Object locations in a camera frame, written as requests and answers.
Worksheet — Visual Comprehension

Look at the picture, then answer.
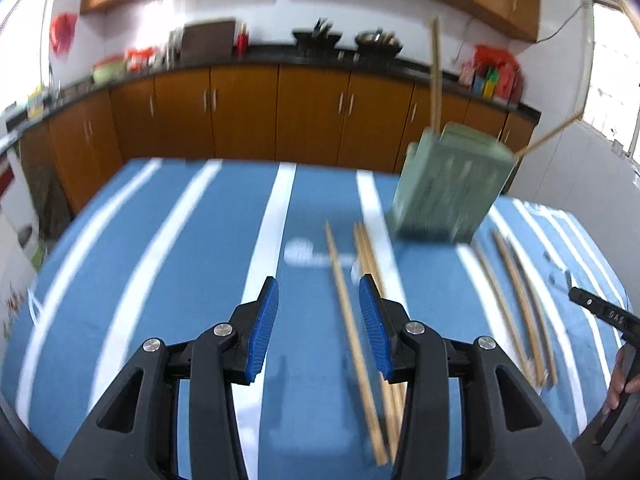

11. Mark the window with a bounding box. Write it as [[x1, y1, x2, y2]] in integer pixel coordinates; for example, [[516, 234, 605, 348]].
[[579, 0, 640, 162]]

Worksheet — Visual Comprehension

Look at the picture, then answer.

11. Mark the black wok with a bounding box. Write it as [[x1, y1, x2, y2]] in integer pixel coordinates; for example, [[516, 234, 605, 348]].
[[291, 18, 344, 55]]

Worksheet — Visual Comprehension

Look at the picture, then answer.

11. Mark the red white plastic bag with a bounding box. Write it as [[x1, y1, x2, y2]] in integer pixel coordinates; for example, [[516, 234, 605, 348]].
[[124, 46, 157, 72]]

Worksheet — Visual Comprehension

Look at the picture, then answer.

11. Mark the brown cutting board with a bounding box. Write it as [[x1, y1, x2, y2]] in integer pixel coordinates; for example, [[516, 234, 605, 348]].
[[179, 19, 237, 63]]

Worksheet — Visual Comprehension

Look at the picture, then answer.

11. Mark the row of wooden base cabinets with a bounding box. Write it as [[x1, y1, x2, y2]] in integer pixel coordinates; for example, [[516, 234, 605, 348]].
[[19, 62, 542, 213]]

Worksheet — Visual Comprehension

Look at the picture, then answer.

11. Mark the green bottle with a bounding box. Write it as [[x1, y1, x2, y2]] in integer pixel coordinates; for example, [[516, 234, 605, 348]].
[[481, 67, 501, 99]]

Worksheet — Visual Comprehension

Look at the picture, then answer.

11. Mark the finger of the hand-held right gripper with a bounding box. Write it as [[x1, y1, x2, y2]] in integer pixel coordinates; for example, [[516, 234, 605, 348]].
[[569, 286, 599, 313]]

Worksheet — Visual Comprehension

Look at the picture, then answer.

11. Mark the green plastic basin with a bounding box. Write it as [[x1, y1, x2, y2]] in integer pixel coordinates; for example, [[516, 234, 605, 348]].
[[91, 56, 127, 84]]

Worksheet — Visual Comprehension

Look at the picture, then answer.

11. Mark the metal pot with lid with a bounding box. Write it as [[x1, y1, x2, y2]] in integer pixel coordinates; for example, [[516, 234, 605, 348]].
[[354, 30, 404, 59]]

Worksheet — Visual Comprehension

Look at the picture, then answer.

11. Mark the wall cable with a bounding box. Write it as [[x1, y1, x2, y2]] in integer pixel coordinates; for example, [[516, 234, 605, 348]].
[[536, 1, 596, 44]]

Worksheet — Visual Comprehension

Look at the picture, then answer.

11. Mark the blue white striped tablecloth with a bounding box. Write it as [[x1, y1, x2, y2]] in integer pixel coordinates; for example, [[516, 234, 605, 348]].
[[0, 157, 628, 480]]

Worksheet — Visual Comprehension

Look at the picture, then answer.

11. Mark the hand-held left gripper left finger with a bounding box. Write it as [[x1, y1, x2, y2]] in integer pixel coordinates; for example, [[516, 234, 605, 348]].
[[55, 276, 280, 480]]

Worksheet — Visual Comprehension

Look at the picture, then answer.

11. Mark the person's right hand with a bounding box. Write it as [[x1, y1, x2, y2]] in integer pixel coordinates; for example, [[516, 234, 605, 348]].
[[602, 345, 640, 416]]

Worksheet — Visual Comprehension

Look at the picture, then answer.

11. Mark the red plastic bag on wall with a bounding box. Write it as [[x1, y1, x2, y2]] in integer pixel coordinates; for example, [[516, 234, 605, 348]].
[[49, 11, 79, 55]]

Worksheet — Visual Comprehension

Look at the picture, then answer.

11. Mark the yellow and blue packet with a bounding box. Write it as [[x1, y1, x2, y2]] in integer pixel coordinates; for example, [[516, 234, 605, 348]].
[[26, 88, 47, 122]]

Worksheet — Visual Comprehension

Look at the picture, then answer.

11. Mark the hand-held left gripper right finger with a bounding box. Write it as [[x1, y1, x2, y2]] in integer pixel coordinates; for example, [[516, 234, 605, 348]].
[[358, 274, 586, 480]]

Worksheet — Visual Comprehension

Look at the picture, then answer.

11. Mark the green utensil holder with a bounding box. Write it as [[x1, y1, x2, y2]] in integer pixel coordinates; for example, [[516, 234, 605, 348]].
[[391, 122, 518, 243]]

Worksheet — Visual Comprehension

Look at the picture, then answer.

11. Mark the black kitchen countertop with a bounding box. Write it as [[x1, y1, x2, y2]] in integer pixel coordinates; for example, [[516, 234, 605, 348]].
[[0, 45, 543, 133]]

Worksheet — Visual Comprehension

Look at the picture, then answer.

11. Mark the cutlery cup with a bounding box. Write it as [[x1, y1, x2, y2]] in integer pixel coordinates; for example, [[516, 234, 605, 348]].
[[161, 29, 184, 67]]

